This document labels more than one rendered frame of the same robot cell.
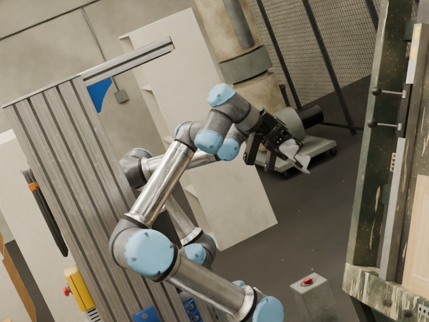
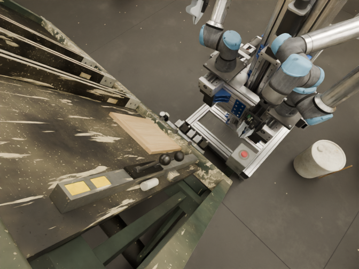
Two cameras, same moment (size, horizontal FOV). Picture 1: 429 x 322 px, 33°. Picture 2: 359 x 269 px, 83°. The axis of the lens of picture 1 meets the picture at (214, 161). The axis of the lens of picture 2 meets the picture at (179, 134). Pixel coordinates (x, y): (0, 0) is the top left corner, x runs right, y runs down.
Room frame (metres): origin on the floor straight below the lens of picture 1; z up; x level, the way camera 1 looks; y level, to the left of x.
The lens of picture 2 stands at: (2.83, -0.72, 2.14)
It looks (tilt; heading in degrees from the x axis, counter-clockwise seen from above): 65 degrees down; 148
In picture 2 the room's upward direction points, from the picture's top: straight up
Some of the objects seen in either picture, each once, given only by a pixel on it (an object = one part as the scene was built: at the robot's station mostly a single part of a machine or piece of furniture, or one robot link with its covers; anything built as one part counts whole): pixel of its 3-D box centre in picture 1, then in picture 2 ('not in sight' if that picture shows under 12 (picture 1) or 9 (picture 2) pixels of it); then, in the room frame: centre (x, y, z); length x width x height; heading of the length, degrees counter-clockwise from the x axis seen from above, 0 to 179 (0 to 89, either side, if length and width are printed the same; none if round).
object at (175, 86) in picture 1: (197, 130); not in sight; (6.54, 0.03, 1.03); 0.60 x 0.58 x 2.05; 12
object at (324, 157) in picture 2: not in sight; (320, 159); (3.06, 0.75, 0.24); 0.32 x 0.30 x 0.47; 12
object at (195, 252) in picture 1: (194, 265); (300, 92); (2.61, 0.22, 1.20); 0.13 x 0.12 x 0.14; 167
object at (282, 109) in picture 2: not in sight; (289, 102); (2.61, 0.22, 1.09); 0.15 x 0.15 x 0.10
